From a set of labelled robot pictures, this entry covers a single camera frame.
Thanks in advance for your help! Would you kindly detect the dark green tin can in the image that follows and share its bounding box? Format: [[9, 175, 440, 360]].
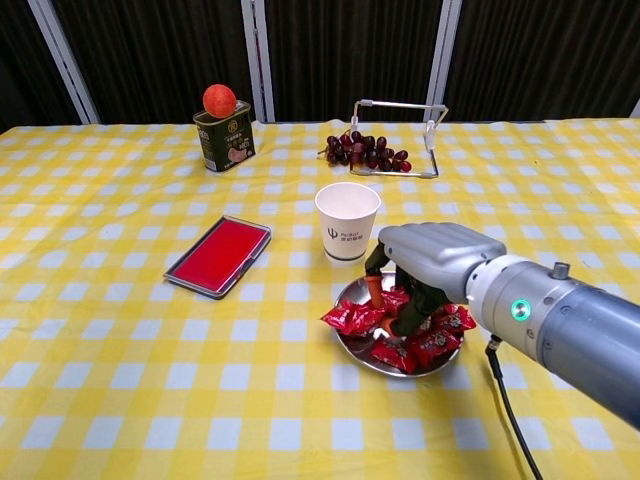
[[192, 99, 257, 174]]

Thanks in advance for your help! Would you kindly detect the dark red grape bunch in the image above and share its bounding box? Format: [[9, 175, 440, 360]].
[[317, 129, 413, 174]]

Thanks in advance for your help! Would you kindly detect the silver metal plate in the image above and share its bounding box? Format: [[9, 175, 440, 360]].
[[333, 272, 465, 379]]

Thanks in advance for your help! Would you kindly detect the yellow white checked tablecloth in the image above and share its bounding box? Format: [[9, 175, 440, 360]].
[[0, 118, 640, 480]]

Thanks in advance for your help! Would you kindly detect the metal wire stand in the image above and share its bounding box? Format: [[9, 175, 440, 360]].
[[348, 98, 450, 180]]

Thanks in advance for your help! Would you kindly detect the black pleated curtain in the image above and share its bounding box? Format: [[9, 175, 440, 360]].
[[0, 0, 640, 135]]

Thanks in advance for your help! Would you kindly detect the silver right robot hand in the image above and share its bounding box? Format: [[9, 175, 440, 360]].
[[363, 222, 509, 346]]

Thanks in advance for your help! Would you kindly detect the red ink pad case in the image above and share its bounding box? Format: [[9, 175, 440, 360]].
[[163, 214, 273, 300]]

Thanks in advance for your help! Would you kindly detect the white paper cup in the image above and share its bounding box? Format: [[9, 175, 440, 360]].
[[314, 182, 382, 268]]

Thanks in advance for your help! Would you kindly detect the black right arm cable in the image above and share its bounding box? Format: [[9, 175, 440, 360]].
[[484, 335, 545, 480]]

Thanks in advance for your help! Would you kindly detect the red candy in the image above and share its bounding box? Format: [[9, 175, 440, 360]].
[[369, 339, 419, 375], [407, 329, 461, 370], [382, 289, 412, 317], [320, 305, 361, 334], [432, 303, 477, 334], [349, 302, 387, 334]]

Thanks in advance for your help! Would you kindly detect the orange red round fruit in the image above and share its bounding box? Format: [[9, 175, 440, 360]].
[[201, 83, 237, 120]]

